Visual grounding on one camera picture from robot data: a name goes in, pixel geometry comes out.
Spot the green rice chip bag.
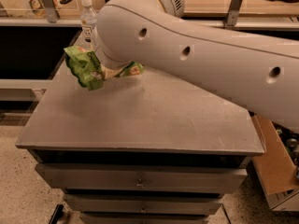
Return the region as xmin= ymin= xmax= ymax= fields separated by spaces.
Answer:
xmin=64 ymin=46 xmax=144 ymax=91

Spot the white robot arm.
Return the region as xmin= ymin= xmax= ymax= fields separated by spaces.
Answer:
xmin=96 ymin=0 xmax=299 ymax=132

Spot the clear plastic water bottle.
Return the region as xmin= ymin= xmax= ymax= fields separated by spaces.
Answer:
xmin=80 ymin=0 xmax=96 ymax=43

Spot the orange patterned bag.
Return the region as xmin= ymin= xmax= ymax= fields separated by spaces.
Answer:
xmin=0 ymin=0 xmax=61 ymax=18

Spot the grey metal drawer cabinet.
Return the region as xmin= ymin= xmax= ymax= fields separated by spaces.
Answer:
xmin=15 ymin=30 xmax=265 ymax=224

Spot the top grey drawer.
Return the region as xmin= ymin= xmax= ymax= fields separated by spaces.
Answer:
xmin=36 ymin=163 xmax=247 ymax=193

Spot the grey drawer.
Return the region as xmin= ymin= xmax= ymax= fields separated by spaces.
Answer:
xmin=36 ymin=163 xmax=247 ymax=193
xmin=64 ymin=194 xmax=221 ymax=216
xmin=79 ymin=213 xmax=208 ymax=224

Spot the bottom grey drawer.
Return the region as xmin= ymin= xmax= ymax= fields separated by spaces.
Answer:
xmin=79 ymin=213 xmax=208 ymax=224

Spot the middle grey drawer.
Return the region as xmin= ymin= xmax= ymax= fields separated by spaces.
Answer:
xmin=64 ymin=194 xmax=221 ymax=216

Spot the cardboard box with cans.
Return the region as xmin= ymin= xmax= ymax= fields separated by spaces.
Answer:
xmin=252 ymin=115 xmax=299 ymax=212

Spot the metal railing frame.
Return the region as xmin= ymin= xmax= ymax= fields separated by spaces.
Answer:
xmin=1 ymin=0 xmax=299 ymax=31

